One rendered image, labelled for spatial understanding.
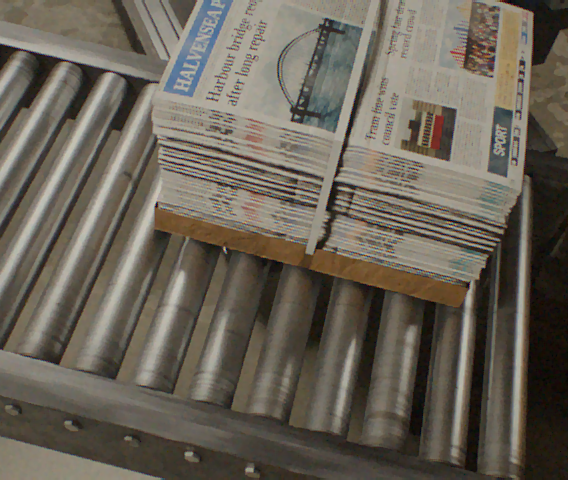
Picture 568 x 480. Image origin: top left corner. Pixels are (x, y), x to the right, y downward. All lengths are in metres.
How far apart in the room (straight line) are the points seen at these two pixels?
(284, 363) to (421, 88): 0.33
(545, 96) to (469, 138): 1.79
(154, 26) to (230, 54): 1.34
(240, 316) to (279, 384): 0.09
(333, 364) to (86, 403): 0.27
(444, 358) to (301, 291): 0.18
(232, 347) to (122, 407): 0.14
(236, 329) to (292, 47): 0.32
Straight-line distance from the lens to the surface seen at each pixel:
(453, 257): 0.90
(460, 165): 0.80
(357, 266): 0.93
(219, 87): 0.81
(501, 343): 0.98
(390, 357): 0.92
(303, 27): 0.90
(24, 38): 1.23
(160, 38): 2.15
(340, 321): 0.93
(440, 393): 0.92
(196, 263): 0.95
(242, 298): 0.93
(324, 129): 0.79
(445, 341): 0.95
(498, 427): 0.92
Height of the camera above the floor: 1.58
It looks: 53 degrees down
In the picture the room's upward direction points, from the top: 12 degrees clockwise
